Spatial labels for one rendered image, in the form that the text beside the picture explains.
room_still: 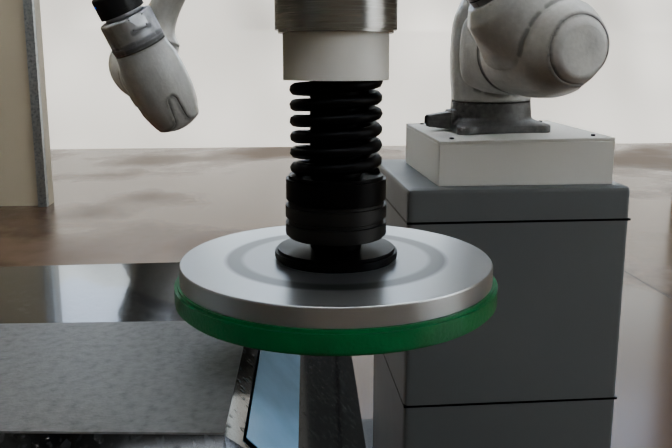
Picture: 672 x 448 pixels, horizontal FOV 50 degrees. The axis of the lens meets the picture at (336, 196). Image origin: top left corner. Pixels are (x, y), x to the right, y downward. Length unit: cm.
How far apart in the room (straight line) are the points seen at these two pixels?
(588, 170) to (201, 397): 103
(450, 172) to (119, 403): 92
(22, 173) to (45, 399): 521
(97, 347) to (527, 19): 86
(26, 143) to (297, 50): 518
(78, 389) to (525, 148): 99
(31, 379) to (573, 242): 104
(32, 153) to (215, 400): 521
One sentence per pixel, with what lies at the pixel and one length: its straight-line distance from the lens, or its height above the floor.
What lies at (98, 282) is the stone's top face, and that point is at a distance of 67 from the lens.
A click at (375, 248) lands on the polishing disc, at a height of 89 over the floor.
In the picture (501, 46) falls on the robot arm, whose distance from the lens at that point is 120.
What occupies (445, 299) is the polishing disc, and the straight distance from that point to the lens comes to 42.
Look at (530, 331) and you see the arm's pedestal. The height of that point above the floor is 54.
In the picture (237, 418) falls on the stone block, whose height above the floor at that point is 82.
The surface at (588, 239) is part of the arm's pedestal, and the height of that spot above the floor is 70.
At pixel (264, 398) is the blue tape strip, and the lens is 47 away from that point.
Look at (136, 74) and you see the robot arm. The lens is 124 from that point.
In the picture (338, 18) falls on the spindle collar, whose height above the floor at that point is 104.
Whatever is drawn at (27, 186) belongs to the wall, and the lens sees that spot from 565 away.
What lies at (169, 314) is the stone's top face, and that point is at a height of 82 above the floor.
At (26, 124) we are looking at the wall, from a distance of 559.
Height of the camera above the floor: 101
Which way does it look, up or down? 10 degrees down
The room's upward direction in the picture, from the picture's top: straight up
